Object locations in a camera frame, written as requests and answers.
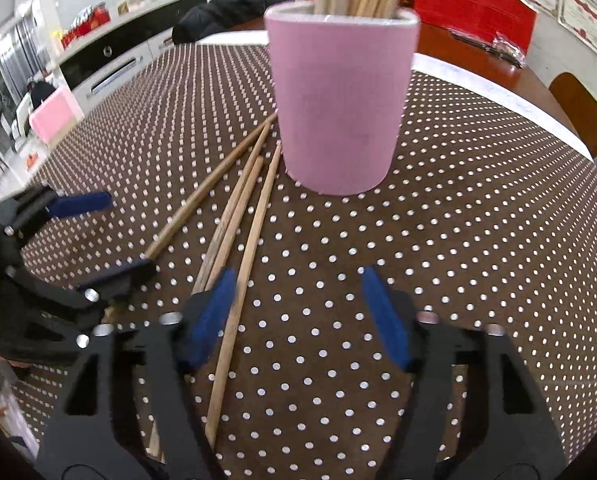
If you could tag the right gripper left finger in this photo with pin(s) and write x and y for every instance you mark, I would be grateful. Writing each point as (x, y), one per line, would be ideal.
(94, 431)

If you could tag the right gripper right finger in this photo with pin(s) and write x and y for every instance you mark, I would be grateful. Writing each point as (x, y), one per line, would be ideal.
(506, 432)

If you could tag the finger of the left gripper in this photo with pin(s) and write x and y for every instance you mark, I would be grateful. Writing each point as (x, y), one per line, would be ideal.
(24, 214)
(108, 279)

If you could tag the white kitchen cabinet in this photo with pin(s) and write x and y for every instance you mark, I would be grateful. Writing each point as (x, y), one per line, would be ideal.
(95, 65)

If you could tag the brown polka dot tablecloth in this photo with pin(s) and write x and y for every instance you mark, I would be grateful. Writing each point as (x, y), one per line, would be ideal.
(484, 218)

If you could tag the black jacket on chair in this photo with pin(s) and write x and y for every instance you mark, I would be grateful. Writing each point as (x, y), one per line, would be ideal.
(216, 16)

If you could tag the pink cylindrical cup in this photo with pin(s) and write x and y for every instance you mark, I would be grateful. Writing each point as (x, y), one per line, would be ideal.
(340, 86)

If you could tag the brown wooden chair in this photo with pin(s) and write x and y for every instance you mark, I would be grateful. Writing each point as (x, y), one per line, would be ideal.
(579, 105)

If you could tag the plastic snack packet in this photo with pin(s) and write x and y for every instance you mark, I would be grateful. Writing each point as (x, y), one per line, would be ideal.
(500, 47)

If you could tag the red gift bag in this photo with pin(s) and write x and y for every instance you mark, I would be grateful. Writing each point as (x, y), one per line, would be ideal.
(485, 20)

